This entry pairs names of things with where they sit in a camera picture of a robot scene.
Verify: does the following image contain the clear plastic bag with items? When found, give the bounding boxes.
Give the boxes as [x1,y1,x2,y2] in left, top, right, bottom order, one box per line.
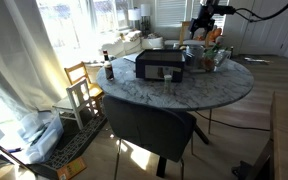
[199,43,230,73]

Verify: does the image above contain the white round ottoman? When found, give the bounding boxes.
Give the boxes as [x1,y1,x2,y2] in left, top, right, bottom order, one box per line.
[141,36,165,51]

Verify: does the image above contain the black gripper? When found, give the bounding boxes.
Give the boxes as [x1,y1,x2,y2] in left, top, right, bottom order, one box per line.
[188,5,216,40]

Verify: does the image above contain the orange cardboard package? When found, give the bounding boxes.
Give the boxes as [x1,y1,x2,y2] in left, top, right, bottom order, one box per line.
[56,157,88,180]

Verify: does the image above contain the white sofa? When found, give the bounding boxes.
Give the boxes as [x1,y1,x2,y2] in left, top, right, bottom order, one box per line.
[98,29,144,58]

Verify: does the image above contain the white curtain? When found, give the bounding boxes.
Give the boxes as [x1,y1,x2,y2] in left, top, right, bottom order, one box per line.
[0,0,72,121]

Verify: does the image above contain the small glass jar white lid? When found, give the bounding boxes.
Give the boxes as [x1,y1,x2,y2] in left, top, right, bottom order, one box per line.
[163,74,173,94]

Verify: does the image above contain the black floor cable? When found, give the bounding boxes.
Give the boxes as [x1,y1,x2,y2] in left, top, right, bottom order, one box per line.
[195,110,271,132]

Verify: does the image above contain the clear plastic container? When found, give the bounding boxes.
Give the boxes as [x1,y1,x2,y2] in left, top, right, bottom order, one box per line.
[183,51,196,72]

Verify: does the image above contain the dark blue cardboard box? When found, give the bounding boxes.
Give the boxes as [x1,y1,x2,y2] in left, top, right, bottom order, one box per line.
[135,49,186,83]

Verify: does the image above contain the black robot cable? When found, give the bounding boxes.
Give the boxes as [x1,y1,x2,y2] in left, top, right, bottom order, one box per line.
[234,0,288,23]

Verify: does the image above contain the grey upholstered chair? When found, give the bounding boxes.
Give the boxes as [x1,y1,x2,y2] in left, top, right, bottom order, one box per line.
[102,94,198,180]

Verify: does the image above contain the white door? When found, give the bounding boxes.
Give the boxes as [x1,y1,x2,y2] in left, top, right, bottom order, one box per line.
[239,0,288,56]

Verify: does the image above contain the small white wooden chair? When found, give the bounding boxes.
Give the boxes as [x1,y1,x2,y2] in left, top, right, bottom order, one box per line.
[52,78,97,131]

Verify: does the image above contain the black table leg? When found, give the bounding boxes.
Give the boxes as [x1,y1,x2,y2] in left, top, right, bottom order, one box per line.
[155,122,210,179]

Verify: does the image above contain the orange plush toy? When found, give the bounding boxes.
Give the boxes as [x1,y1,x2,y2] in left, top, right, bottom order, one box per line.
[196,27,224,43]

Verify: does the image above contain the yellow wooden high chair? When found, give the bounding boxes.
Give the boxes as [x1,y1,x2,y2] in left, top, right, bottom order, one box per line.
[179,20,213,48]

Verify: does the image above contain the dark patterned floor mat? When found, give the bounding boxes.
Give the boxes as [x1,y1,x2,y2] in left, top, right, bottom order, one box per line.
[30,111,109,172]

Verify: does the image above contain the small natural wooden chair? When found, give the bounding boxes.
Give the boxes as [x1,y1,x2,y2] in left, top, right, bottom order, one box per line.
[64,61,105,108]

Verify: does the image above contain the white shade table lamp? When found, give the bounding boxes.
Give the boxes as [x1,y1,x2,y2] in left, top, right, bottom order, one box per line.
[127,8,142,30]
[140,3,152,34]

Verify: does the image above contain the clear plastic storage bin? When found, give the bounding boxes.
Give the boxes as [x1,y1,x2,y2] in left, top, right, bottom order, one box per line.
[15,112,65,165]

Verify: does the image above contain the dark sauce bottle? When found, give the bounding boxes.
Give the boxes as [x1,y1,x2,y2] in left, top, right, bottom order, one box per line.
[102,50,115,81]

